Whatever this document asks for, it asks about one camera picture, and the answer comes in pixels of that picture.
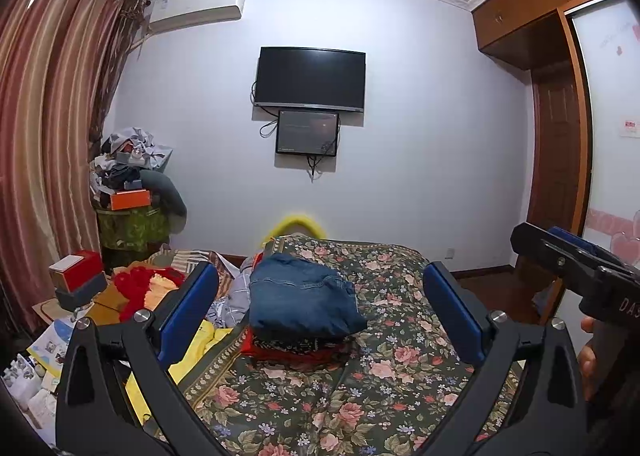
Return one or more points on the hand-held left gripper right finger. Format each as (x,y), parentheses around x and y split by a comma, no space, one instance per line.
(450,311)

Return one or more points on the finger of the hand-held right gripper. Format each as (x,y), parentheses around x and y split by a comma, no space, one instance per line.
(545,248)
(570,236)

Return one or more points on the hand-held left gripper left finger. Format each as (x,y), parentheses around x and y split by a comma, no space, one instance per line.
(192,306)

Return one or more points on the blue denim jeans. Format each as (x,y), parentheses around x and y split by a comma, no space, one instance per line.
(300,296)

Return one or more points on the white patterned clothes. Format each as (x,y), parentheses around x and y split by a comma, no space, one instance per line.
(235,296)

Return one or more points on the person's right hand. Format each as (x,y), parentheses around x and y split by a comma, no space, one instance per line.
(586,361)

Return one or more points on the peach knitted cloth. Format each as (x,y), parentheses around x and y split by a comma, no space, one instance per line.
(160,288)

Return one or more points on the yellow cloth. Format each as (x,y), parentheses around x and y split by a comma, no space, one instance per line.
(205,341)

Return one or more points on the striped cloth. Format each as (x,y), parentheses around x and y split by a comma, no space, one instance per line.
(185,261)

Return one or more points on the red knitted cloth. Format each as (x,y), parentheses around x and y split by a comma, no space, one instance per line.
(132,286)

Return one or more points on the brown cardboard sheet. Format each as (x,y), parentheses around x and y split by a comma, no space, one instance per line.
(107,306)

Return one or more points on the wooden door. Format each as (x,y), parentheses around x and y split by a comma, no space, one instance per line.
(552,146)

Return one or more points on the green patterned cover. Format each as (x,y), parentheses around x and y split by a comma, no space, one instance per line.
(132,231)

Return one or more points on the dark floral blanket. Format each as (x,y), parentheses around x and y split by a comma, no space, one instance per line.
(380,386)

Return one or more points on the grey box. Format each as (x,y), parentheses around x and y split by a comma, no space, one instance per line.
(82,293)

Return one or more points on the dark patterned cloth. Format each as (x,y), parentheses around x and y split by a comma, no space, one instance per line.
(300,343)

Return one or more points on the red and white box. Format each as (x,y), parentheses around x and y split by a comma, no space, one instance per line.
(80,268)

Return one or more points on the paper label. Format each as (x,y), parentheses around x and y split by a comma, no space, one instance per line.
(629,129)

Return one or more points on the orange box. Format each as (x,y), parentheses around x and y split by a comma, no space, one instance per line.
(130,199)

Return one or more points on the pile of paper leaflets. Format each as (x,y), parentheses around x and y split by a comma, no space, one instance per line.
(40,361)

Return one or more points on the pile of mixed clutter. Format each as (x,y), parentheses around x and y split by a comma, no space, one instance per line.
(130,151)

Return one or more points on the striped brown curtain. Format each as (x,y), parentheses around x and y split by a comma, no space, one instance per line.
(45,136)

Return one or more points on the wooden wardrobe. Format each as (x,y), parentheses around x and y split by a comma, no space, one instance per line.
(525,1)

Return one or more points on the white air conditioner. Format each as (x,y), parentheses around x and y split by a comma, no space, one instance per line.
(195,9)

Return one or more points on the small black wall monitor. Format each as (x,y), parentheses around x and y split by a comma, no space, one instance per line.
(307,131)

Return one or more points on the black wall television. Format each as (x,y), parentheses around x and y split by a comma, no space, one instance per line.
(310,79)

